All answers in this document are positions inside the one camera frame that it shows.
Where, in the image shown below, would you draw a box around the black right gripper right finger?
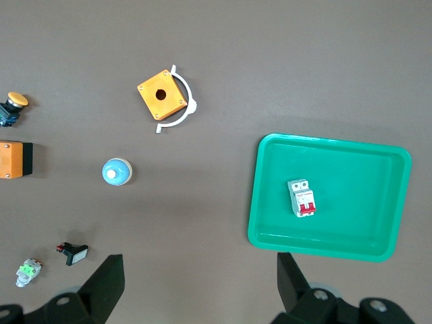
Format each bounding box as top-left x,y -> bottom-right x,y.
269,252 -> 416,324

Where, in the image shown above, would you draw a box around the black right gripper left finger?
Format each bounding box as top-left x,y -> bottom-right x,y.
0,254 -> 126,324

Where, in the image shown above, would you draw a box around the white circuit breaker red switches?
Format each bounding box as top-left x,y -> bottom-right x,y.
287,178 -> 317,219

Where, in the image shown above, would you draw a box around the blue white dome button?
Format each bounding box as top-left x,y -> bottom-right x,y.
101,157 -> 133,187

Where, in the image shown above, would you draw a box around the green plastic tray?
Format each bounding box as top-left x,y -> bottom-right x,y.
246,132 -> 413,263

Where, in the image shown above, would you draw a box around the orange box with black base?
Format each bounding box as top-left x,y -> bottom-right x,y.
0,140 -> 34,180

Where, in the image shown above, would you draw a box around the orange mushroom push button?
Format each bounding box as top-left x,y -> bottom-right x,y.
0,91 -> 30,128

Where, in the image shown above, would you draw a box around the orange box with hole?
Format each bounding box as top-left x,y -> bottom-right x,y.
136,69 -> 188,122

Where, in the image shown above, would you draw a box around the white curved plastic clamp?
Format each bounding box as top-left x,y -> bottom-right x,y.
155,64 -> 198,134

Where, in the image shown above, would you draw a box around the brown table mat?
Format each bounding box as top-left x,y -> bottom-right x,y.
0,0 -> 432,324

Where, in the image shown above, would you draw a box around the black rectangular pushbutton switch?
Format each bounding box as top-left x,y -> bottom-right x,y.
55,242 -> 89,267

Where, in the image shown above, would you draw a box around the green white selector switch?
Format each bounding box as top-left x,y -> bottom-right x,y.
15,258 -> 43,288

